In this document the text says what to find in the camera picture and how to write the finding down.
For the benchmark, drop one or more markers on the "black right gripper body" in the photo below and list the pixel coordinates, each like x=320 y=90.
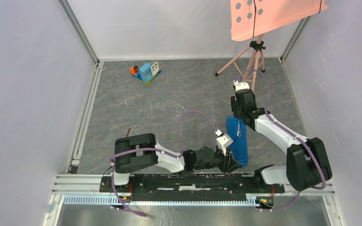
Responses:
x=236 y=109

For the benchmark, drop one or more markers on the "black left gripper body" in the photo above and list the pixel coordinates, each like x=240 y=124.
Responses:
x=220 y=160

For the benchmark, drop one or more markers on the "pink purple metallic spoon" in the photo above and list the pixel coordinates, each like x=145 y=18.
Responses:
x=239 y=132

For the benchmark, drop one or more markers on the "blue cloth napkin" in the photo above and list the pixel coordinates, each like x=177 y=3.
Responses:
x=239 y=146

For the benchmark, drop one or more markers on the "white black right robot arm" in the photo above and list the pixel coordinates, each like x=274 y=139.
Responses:
x=307 y=164

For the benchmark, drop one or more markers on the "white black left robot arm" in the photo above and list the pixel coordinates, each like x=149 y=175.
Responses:
x=142 y=151

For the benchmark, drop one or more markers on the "pink music stand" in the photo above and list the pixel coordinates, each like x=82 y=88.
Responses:
x=252 y=19

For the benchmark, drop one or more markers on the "colourful toy block house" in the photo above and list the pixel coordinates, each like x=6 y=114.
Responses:
x=146 y=73

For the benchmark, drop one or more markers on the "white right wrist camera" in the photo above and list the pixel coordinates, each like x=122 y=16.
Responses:
x=240 y=85

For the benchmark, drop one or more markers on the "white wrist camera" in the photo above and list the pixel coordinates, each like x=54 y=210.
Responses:
x=223 y=141
x=240 y=85

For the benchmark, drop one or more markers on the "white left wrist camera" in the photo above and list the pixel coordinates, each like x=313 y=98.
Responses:
x=223 y=141

